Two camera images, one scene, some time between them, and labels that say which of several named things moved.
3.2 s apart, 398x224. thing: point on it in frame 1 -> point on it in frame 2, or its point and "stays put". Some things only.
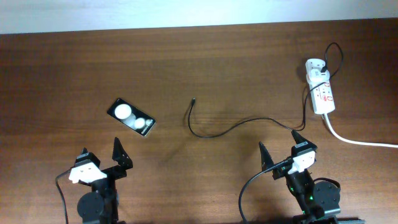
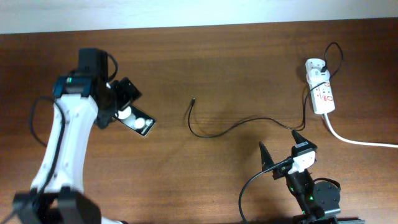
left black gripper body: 108,185 -> 118,98
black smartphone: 132,117 stays put
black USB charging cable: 273,119 stays put
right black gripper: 267,158 stays put
